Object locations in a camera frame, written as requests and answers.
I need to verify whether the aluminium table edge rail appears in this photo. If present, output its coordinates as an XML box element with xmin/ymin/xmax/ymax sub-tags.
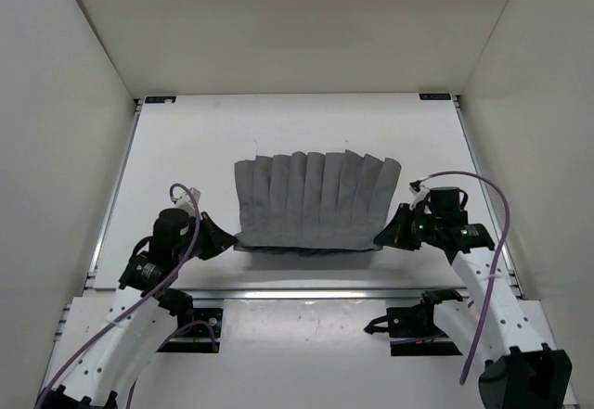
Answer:
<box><xmin>85</xmin><ymin>283</ymin><xmax>525</xmax><ymax>304</ymax></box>

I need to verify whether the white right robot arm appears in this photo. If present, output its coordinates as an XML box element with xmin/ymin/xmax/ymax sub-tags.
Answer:
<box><xmin>376</xmin><ymin>182</ymin><xmax>572</xmax><ymax>408</ymax></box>

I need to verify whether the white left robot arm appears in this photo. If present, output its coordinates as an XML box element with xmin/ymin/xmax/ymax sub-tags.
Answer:
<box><xmin>35</xmin><ymin>208</ymin><xmax>237</xmax><ymax>408</ymax></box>

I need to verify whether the right corner label sticker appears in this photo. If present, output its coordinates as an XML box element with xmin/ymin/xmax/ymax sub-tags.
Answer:
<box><xmin>419</xmin><ymin>93</ymin><xmax>452</xmax><ymax>101</ymax></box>

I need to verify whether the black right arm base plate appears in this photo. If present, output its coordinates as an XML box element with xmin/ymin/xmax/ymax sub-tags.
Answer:
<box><xmin>364</xmin><ymin>303</ymin><xmax>462</xmax><ymax>357</ymax></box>

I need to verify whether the left corner label sticker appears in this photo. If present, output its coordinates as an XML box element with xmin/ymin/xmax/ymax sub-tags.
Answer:
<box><xmin>144</xmin><ymin>96</ymin><xmax>176</xmax><ymax>104</ymax></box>

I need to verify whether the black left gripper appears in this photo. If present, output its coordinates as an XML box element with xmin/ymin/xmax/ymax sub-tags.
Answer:
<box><xmin>177</xmin><ymin>206</ymin><xmax>239</xmax><ymax>257</ymax></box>

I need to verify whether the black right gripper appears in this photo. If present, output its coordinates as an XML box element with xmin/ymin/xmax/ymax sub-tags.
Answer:
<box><xmin>374</xmin><ymin>204</ymin><xmax>441</xmax><ymax>251</ymax></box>

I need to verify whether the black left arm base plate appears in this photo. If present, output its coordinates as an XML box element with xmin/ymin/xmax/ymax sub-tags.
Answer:
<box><xmin>158</xmin><ymin>307</ymin><xmax>224</xmax><ymax>354</ymax></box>

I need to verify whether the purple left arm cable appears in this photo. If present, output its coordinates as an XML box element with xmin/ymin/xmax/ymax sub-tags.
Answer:
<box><xmin>34</xmin><ymin>183</ymin><xmax>217</xmax><ymax>405</ymax></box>

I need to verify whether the corner label sticker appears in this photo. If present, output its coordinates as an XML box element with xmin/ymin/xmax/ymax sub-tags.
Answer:
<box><xmin>144</xmin><ymin>96</ymin><xmax>176</xmax><ymax>104</ymax></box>
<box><xmin>419</xmin><ymin>93</ymin><xmax>452</xmax><ymax>101</ymax></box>

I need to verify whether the grey pleated skirt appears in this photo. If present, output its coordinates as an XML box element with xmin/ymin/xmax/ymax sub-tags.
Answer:
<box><xmin>235</xmin><ymin>150</ymin><xmax>401</xmax><ymax>256</ymax></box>

